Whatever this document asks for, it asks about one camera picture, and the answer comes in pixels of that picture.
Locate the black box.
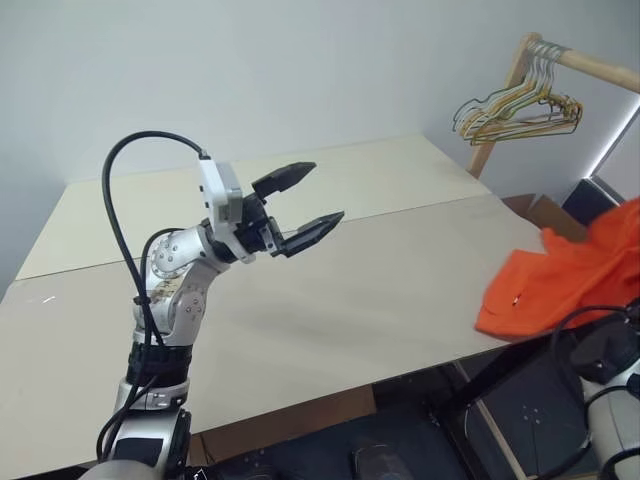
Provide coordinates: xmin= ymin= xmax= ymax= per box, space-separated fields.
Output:
xmin=559 ymin=177 xmax=629 ymax=227

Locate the brown cardboard box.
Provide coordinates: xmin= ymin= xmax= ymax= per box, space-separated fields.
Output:
xmin=502 ymin=192 xmax=589 ymax=244

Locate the bunch of wire hangers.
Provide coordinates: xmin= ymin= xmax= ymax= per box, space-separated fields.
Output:
xmin=460 ymin=47 xmax=584 ymax=144

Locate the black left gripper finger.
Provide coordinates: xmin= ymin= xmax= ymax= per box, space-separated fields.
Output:
xmin=271 ymin=210 xmax=346 ymax=260
xmin=251 ymin=161 xmax=318 ymax=202

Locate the orange cloth garment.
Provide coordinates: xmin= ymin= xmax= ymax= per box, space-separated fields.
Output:
xmin=473 ymin=196 xmax=640 ymax=342

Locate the wooden clothes rack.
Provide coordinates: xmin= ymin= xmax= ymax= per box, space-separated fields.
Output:
xmin=464 ymin=31 xmax=640 ymax=180

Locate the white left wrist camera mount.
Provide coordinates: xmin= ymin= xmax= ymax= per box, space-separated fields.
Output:
xmin=198 ymin=157 xmax=252 ymax=264

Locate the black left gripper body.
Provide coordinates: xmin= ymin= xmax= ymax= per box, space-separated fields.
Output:
xmin=233 ymin=192 xmax=289 ymax=259

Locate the light wooden slat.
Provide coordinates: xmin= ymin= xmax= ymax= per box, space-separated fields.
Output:
xmin=452 ymin=362 xmax=527 ymax=480

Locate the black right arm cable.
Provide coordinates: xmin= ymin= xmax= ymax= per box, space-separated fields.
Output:
xmin=548 ymin=304 xmax=640 ymax=351

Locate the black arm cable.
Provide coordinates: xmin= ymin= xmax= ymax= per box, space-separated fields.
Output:
xmin=95 ymin=130 xmax=209 ymax=464
xmin=548 ymin=304 xmax=640 ymax=351

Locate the black metal table frame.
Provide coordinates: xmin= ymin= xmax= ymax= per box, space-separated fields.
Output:
xmin=438 ymin=324 xmax=569 ymax=417

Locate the dark rounded shape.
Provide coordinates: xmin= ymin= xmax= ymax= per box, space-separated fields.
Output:
xmin=348 ymin=439 xmax=407 ymax=480

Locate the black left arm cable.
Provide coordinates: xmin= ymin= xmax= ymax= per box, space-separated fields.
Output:
xmin=95 ymin=130 xmax=209 ymax=464

